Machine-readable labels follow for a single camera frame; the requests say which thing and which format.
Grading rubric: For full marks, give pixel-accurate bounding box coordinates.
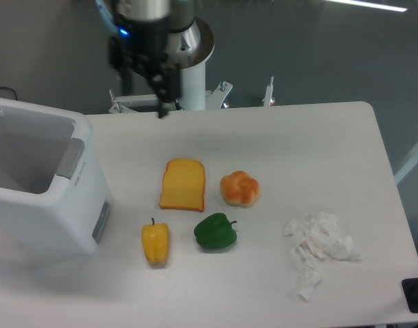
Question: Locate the knotted bread roll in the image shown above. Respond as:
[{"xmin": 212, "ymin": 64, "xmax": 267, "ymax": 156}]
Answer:
[{"xmin": 220, "ymin": 171, "xmax": 261, "ymax": 208}]

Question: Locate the white trash can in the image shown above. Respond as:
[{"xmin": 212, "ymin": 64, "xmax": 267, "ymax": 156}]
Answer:
[{"xmin": 0, "ymin": 98, "xmax": 113, "ymax": 254}]

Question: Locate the green bell pepper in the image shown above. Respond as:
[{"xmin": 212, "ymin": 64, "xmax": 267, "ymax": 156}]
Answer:
[{"xmin": 193, "ymin": 213, "xmax": 237, "ymax": 250}]

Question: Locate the toast bread slice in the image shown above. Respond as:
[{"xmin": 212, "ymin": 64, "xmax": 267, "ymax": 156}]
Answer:
[{"xmin": 159, "ymin": 158, "xmax": 206, "ymax": 213}]

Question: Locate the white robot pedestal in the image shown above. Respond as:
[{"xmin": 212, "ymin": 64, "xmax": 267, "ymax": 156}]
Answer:
[{"xmin": 109, "ymin": 55, "xmax": 234, "ymax": 113}]

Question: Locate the white metal frame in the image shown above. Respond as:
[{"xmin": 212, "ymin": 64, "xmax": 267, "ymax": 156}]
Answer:
[{"xmin": 394, "ymin": 141, "xmax": 418, "ymax": 185}]

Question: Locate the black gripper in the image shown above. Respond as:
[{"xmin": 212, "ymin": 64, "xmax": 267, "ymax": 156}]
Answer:
[{"xmin": 108, "ymin": 16, "xmax": 182, "ymax": 118}]

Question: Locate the black device at edge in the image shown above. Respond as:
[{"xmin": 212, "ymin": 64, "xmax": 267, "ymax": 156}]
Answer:
[{"xmin": 402, "ymin": 278, "xmax": 418, "ymax": 314}]

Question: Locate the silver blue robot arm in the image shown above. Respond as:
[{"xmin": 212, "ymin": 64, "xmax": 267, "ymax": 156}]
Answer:
[{"xmin": 96, "ymin": 1, "xmax": 214, "ymax": 117}]

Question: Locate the crumpled white tissue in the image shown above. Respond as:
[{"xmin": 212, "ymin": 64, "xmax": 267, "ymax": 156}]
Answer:
[{"xmin": 283, "ymin": 212, "xmax": 361, "ymax": 302}]

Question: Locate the yellow bell pepper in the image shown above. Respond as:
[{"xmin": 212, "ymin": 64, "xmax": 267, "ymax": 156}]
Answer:
[{"xmin": 141, "ymin": 218, "xmax": 170, "ymax": 267}]

